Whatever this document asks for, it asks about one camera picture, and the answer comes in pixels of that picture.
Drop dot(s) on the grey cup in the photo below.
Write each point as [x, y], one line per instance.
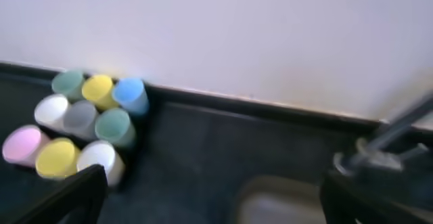
[79, 117]

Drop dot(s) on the green cup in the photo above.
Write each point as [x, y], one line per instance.
[67, 82]
[111, 126]

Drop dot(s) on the pink cup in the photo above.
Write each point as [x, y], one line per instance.
[22, 144]

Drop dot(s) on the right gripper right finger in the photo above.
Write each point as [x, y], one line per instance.
[348, 203]

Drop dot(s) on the black tray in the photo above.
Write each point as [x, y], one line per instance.
[140, 132]

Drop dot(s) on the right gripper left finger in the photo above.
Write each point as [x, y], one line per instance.
[78, 197]

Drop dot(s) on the steel tap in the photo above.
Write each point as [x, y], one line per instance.
[385, 161]

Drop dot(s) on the yellow cup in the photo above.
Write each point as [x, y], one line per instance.
[55, 158]
[96, 88]

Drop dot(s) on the blue cup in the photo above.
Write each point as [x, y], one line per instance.
[128, 92]

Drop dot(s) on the steel sink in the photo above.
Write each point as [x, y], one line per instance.
[277, 203]

